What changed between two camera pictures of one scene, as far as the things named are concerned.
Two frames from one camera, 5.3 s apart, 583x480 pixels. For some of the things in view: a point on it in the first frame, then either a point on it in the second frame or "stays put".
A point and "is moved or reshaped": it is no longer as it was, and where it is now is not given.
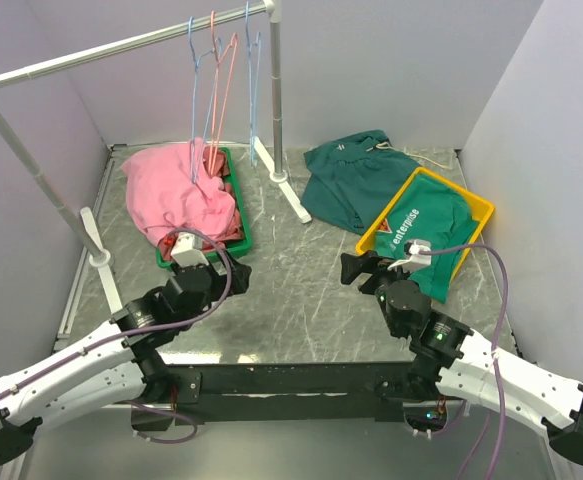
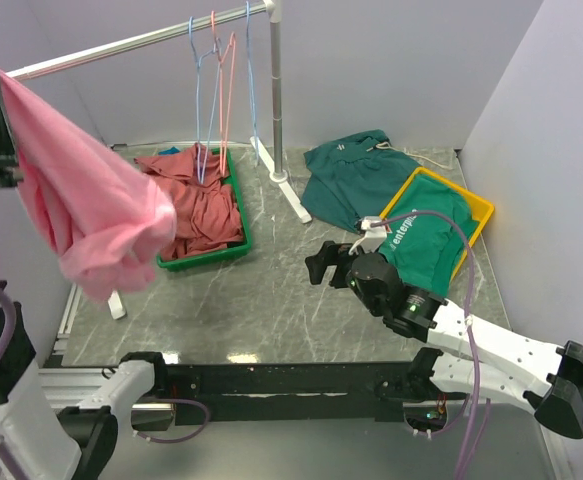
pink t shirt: (170, 188) → (103, 215)
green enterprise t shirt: (434, 212) stays put
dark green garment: (349, 183) stays put
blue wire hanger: (196, 59) is moved or reshaped
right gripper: (369, 263) → (331, 254)
